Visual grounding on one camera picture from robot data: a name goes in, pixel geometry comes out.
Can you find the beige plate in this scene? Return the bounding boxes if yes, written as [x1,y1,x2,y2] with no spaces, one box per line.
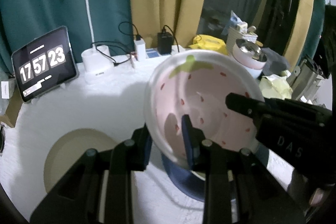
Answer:
[43,128,117,193]

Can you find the dark blue bowl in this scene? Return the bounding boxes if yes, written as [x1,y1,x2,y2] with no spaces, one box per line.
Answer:
[161,144,269,202]

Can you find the pink strawberry bowl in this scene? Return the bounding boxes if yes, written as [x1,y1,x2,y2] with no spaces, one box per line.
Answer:
[143,50,264,169]

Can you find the stacked pink blue bowls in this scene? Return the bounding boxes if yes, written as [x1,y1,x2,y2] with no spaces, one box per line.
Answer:
[232,44,266,79]

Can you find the person's right hand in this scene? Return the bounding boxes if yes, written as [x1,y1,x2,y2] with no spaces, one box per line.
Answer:
[287,169,335,213]

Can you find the yellow tissue pack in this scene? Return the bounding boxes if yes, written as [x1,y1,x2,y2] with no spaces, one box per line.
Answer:
[259,70,293,100]

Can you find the grey folded cloth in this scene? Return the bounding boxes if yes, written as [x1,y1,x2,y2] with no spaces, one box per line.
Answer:
[262,48,290,76]

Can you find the steel thermos bottle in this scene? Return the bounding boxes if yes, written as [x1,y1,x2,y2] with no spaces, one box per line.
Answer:
[287,55,326,101]

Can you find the steel bowl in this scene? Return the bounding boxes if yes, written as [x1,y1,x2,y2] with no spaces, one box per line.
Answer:
[236,39,267,62]

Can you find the right side yellow curtain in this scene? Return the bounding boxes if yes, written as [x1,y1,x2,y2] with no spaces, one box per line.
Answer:
[284,0,314,66]

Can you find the white tablecloth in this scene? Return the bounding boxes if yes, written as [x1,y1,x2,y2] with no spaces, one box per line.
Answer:
[0,48,297,222]

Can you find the white basket with items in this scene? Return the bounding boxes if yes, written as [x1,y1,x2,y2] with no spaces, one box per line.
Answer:
[226,11,258,54]

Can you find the yellow snack bag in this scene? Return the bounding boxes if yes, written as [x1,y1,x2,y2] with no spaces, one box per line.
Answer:
[189,34,229,56]

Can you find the cardboard box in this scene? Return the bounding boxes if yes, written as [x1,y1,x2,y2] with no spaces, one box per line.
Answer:
[1,89,23,128]

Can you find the black power adapter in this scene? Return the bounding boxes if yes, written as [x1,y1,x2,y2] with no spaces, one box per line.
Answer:
[157,32,174,55]

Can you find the small white box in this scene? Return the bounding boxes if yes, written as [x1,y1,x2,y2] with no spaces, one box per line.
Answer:
[1,81,10,100]

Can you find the white power strip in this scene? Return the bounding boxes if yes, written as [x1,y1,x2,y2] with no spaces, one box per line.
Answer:
[131,45,186,69]

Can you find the white desk lamp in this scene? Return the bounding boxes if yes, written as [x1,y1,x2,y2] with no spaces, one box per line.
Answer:
[81,0,114,84]

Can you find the tablet showing clock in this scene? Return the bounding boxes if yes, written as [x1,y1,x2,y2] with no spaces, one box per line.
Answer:
[11,26,78,103]

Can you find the white charger plug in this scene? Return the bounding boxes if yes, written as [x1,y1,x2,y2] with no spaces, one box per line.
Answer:
[134,38,146,62]

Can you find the teal curtain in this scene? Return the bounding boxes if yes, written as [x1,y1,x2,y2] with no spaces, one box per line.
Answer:
[1,0,133,73]

